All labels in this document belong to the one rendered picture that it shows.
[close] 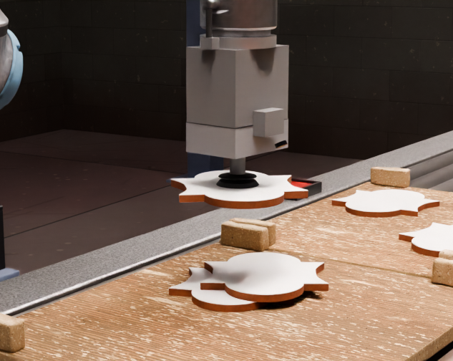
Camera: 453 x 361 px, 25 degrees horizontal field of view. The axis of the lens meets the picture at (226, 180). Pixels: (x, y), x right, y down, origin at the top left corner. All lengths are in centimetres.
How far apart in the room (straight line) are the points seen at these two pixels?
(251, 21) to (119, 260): 39
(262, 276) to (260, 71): 21
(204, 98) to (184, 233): 40
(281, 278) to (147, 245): 31
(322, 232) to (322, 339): 38
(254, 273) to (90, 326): 19
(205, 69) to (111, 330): 26
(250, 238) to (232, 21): 32
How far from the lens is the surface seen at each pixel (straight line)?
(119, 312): 101
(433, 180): 174
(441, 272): 110
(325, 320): 99
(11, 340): 91
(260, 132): 100
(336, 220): 136
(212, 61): 100
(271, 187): 103
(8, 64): 139
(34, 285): 117
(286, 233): 129
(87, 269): 122
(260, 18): 100
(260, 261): 111
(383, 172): 157
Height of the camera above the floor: 126
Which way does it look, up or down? 12 degrees down
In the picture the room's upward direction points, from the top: straight up
